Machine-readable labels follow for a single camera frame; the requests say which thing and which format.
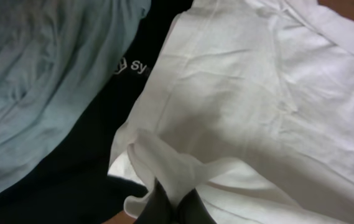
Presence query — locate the light blue-grey shirt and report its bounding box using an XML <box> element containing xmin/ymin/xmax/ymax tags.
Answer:
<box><xmin>0</xmin><ymin>0</ymin><xmax>151</xmax><ymax>193</ymax></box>

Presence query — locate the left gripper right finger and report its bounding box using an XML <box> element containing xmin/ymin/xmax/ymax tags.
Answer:
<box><xmin>177</xmin><ymin>189</ymin><xmax>217</xmax><ymax>224</ymax></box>

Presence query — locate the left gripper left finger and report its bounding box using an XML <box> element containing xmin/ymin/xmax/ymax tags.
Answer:
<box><xmin>134</xmin><ymin>180</ymin><xmax>174</xmax><ymax>224</ymax></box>

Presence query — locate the white t-shirt black print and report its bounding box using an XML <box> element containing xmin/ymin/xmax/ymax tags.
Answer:
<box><xmin>108</xmin><ymin>0</ymin><xmax>354</xmax><ymax>223</ymax></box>

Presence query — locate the black t-shirt white logo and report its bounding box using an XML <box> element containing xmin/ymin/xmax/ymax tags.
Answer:
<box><xmin>0</xmin><ymin>0</ymin><xmax>192</xmax><ymax>223</ymax></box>

